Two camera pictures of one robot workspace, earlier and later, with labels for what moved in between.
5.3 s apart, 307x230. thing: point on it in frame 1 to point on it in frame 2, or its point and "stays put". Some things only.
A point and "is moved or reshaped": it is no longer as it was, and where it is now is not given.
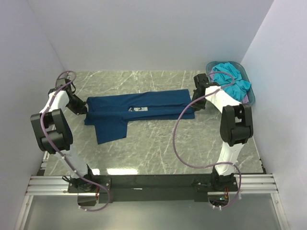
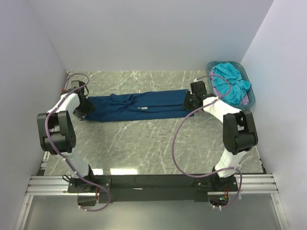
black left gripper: x=81 y=109 to x=89 y=108
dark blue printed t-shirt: x=110 y=114 is moved or reshaped
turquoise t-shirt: x=239 y=89 stays put
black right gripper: x=196 y=107 to x=186 y=105
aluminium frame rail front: x=248 y=184 stays put
